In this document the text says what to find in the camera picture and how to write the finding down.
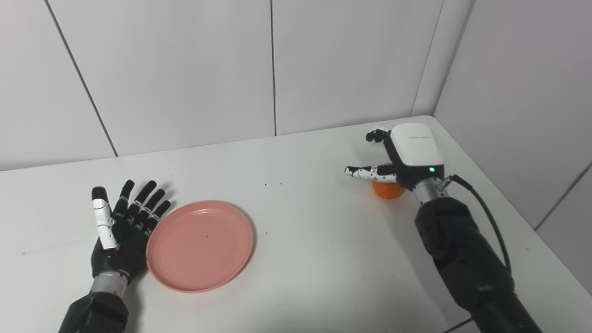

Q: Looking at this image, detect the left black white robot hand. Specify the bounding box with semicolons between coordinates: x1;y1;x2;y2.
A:
90;179;172;284

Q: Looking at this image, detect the orange fruit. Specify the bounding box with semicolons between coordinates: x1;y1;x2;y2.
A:
372;162;407;200

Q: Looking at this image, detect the pink round plate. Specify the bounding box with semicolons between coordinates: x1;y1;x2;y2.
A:
146;200;254;293

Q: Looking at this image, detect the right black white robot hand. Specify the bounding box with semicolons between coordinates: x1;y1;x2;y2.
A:
344;122;445;191

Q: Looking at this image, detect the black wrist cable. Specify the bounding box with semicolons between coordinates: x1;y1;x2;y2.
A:
442;174;512;333

